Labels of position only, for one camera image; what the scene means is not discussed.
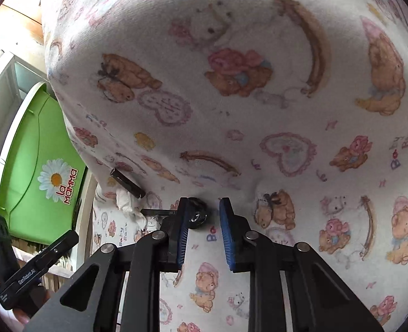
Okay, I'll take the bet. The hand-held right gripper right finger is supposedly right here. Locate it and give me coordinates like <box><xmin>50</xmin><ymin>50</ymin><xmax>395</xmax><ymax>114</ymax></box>
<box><xmin>219</xmin><ymin>197</ymin><xmax>386</xmax><ymax>332</ymax></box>

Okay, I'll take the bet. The small crumpled white tissue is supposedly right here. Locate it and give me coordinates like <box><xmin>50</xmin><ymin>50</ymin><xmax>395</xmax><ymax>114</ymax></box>
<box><xmin>116</xmin><ymin>188</ymin><xmax>145</xmax><ymax>222</ymax></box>

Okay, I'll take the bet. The white shelf unit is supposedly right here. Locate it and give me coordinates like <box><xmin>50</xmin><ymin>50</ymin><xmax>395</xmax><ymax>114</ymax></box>
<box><xmin>0</xmin><ymin>50</ymin><xmax>99</xmax><ymax>274</ymax></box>

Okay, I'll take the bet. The wooden slatted rack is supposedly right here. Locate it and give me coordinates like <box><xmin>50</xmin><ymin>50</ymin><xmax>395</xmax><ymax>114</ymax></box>
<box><xmin>14</xmin><ymin>242</ymin><xmax>87</xmax><ymax>293</ymax></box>

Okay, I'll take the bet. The small black glossy object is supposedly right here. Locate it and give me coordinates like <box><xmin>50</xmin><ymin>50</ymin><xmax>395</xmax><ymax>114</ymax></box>
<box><xmin>189</xmin><ymin>198</ymin><xmax>209</xmax><ymax>230</ymax></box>

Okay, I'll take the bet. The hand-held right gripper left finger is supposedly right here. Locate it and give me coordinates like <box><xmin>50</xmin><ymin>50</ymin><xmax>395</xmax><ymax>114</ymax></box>
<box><xmin>17</xmin><ymin>197</ymin><xmax>191</xmax><ymax>332</ymax></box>

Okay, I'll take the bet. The black rectangular bar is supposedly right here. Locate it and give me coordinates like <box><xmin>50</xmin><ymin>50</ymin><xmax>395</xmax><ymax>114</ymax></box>
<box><xmin>110</xmin><ymin>168</ymin><xmax>146</xmax><ymax>198</ymax></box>

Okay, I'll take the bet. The green plastic storage box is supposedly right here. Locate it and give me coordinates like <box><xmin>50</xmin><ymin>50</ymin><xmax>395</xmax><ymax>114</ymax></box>
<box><xmin>0</xmin><ymin>83</ymin><xmax>89</xmax><ymax>246</ymax></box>

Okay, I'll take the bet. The bear printed white cloth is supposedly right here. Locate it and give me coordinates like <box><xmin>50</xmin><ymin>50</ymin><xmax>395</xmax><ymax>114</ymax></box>
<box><xmin>40</xmin><ymin>0</ymin><xmax>408</xmax><ymax>332</ymax></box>

